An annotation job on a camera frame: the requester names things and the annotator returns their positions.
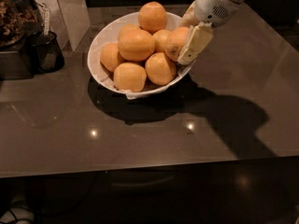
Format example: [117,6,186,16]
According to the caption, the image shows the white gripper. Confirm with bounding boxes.
[178,0,240,65]

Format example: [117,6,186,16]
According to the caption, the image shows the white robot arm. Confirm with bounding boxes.
[178,0,245,65]

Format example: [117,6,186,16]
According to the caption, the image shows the small middle orange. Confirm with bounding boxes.
[153,29,170,52]

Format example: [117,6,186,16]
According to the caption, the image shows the large centre orange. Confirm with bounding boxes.
[118,29,155,62]

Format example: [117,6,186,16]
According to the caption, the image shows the hidden back orange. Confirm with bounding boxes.
[118,23,140,39]

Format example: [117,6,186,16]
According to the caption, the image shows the white ceramic bowl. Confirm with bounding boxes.
[87,12,194,100]

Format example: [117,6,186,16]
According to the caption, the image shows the white upright board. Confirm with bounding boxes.
[36,0,91,51]

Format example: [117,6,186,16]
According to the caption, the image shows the black mesh cup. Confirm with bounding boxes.
[28,31,64,74]

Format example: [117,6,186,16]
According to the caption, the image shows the glass jar with granola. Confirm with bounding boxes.
[0,0,37,49]

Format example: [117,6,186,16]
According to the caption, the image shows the dark metal box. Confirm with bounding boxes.
[0,44,34,80]

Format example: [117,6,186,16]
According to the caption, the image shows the white utensil handle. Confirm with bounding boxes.
[39,3,50,35]

